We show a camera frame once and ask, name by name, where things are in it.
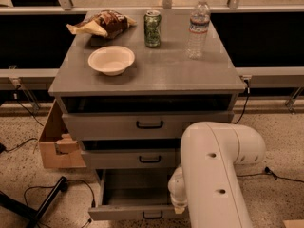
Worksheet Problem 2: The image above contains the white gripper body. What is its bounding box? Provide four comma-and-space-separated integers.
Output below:
168, 166, 187, 209

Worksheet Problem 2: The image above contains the grey bottom drawer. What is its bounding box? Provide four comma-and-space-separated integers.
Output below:
88, 168, 188, 220

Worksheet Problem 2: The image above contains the grey drawer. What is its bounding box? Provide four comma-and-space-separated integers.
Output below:
88, 168, 188, 220
63, 111, 234, 141
81, 149, 180, 169

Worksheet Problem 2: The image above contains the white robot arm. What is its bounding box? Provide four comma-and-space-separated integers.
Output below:
168, 122, 266, 228

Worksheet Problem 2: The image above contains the grey middle drawer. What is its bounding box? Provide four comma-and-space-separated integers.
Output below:
81, 149, 180, 169

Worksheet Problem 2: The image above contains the grey drawer cabinet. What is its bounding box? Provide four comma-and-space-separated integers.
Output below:
48, 9, 247, 176

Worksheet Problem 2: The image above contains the grey top drawer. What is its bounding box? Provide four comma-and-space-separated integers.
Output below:
63, 111, 234, 141

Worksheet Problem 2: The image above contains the cardboard corner bottom right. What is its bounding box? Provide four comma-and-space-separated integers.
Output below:
283, 219, 304, 228

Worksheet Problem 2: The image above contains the cardboard box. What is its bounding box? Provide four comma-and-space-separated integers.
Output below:
38, 102, 86, 169

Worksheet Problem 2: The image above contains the white paper bowl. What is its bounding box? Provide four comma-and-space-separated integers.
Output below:
87, 46, 135, 76

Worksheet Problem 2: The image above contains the black stand leg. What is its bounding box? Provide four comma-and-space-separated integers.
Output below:
0, 176, 68, 228

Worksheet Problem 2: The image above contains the clear plastic water bottle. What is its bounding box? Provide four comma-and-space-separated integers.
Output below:
186, 0, 211, 59

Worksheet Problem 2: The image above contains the green soda can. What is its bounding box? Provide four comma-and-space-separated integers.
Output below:
143, 10, 162, 48

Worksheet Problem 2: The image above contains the brown chip bag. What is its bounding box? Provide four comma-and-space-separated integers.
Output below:
66, 10, 137, 39

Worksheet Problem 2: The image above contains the black cable left floor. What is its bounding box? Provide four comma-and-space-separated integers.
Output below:
23, 179, 97, 228

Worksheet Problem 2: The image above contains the black cable floor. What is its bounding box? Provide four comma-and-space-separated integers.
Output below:
237, 166, 304, 184
23, 179, 97, 228

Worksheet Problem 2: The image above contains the black cable right floor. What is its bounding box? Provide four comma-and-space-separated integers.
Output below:
237, 166, 304, 184

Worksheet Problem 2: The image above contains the black cable behind cabinet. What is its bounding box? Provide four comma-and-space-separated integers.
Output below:
229, 78, 251, 127

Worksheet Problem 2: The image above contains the black cable far left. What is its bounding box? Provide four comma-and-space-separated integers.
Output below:
0, 85, 45, 154

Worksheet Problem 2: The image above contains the metal railing frame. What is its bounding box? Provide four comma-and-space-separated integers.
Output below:
1, 0, 304, 102

